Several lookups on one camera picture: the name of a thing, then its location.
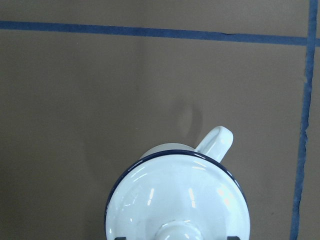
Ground white enamel cup lid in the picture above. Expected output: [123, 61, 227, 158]
[104, 150, 251, 240]

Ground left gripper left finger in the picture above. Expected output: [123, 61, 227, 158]
[115, 236, 129, 240]

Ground white enamel cup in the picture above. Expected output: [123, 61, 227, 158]
[140, 126, 234, 163]

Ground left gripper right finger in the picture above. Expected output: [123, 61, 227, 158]
[226, 236, 238, 240]

